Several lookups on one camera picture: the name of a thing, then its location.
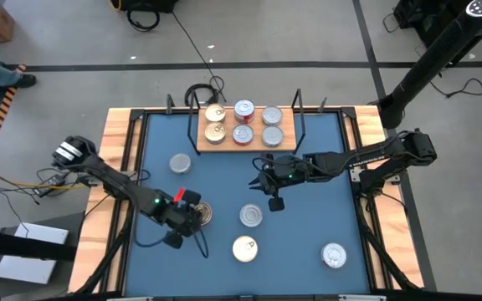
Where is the black coiled cable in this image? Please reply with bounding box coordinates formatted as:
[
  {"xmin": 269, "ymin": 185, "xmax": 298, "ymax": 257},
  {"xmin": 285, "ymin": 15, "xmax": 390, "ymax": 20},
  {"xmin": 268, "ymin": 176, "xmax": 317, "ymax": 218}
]
[
  {"xmin": 126, "ymin": 6, "xmax": 161, "ymax": 33},
  {"xmin": 183, "ymin": 74, "xmax": 228, "ymax": 108}
]

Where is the black equipment case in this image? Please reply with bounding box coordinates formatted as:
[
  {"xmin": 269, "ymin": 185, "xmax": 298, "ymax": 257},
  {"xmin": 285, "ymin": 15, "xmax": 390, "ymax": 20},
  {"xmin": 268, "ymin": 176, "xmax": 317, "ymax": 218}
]
[{"xmin": 119, "ymin": 0, "xmax": 179, "ymax": 13}]

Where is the white flat panel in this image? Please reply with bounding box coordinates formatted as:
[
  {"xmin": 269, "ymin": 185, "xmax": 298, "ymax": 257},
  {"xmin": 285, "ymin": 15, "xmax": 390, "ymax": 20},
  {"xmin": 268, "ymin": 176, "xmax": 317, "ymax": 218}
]
[{"xmin": 0, "ymin": 222, "xmax": 69, "ymax": 285}]

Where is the black tower fan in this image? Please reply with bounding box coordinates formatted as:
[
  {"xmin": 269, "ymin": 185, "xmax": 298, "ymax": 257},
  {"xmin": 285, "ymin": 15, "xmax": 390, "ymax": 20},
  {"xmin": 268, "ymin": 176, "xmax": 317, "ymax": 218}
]
[{"xmin": 368, "ymin": 0, "xmax": 482, "ymax": 130}]

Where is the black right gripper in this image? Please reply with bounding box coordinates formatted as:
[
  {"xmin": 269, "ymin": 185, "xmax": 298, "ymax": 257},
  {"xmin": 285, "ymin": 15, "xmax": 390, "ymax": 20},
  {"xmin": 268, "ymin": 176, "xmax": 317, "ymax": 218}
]
[{"xmin": 248, "ymin": 153, "xmax": 305, "ymax": 212}]

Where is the black metal rig frame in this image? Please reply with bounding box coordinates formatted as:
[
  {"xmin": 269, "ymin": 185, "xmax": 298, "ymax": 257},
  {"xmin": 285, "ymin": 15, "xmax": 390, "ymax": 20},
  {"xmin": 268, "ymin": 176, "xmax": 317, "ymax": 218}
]
[{"xmin": 71, "ymin": 94, "xmax": 426, "ymax": 301}]

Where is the black metal beam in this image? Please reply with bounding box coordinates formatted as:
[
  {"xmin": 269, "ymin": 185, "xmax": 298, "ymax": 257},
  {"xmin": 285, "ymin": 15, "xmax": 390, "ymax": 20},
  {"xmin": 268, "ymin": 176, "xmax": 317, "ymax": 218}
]
[{"xmin": 0, "ymin": 227, "xmax": 79, "ymax": 263}]

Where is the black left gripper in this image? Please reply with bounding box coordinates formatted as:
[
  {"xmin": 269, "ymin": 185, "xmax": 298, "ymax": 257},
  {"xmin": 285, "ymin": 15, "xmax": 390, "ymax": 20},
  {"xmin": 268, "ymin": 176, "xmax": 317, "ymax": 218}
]
[{"xmin": 161, "ymin": 190, "xmax": 205, "ymax": 251}]

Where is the green label tuna can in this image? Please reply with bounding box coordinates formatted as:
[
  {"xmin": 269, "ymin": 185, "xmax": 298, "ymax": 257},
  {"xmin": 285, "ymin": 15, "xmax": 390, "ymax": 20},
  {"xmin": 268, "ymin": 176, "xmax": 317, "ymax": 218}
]
[
  {"xmin": 168, "ymin": 152, "xmax": 192, "ymax": 175},
  {"xmin": 261, "ymin": 125, "xmax": 285, "ymax": 149}
]

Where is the blue label silver-top can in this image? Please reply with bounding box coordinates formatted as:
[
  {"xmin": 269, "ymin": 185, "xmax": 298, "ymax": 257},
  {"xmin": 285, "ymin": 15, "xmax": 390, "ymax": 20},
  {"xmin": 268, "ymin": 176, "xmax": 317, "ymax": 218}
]
[
  {"xmin": 238, "ymin": 203, "xmax": 264, "ymax": 228},
  {"xmin": 261, "ymin": 105, "xmax": 285, "ymax": 127}
]

